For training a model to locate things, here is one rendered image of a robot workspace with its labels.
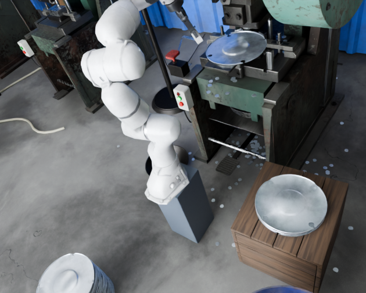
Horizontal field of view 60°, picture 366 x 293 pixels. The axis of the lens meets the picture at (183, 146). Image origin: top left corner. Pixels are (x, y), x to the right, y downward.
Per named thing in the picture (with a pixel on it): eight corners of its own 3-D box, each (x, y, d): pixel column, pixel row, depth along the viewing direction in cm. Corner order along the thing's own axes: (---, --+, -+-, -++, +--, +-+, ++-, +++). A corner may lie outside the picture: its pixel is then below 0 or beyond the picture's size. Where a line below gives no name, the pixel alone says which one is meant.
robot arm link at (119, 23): (70, 34, 92) (117, 29, 86) (100, 6, 103) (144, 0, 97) (98, 88, 105) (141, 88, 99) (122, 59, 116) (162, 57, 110)
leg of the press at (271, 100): (284, 196, 181) (280, 59, 117) (265, 188, 187) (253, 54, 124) (344, 97, 221) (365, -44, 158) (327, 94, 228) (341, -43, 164)
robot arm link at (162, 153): (186, 171, 133) (170, 129, 115) (148, 165, 140) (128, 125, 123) (195, 152, 139) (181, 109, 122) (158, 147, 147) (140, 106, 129)
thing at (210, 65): (233, 94, 150) (229, 70, 141) (208, 88, 158) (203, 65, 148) (258, 64, 161) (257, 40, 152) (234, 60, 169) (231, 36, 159)
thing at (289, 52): (295, 59, 148) (295, 38, 141) (262, 53, 157) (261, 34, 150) (301, 51, 150) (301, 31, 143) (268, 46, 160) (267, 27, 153)
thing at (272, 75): (278, 83, 148) (277, 72, 144) (201, 66, 173) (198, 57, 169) (305, 48, 162) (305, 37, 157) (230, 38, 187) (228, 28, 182)
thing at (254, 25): (259, 34, 145) (258, 22, 141) (222, 29, 156) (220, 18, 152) (275, 17, 152) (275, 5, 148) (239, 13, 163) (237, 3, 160)
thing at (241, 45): (255, 26, 162) (255, 24, 161) (276, 53, 141) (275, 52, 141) (201, 43, 164) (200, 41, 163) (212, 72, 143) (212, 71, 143)
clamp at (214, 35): (233, 48, 167) (230, 30, 159) (207, 44, 176) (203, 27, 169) (239, 42, 169) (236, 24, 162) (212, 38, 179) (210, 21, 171)
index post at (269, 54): (272, 70, 146) (271, 51, 140) (266, 68, 148) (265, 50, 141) (275, 66, 148) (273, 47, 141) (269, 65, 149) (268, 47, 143)
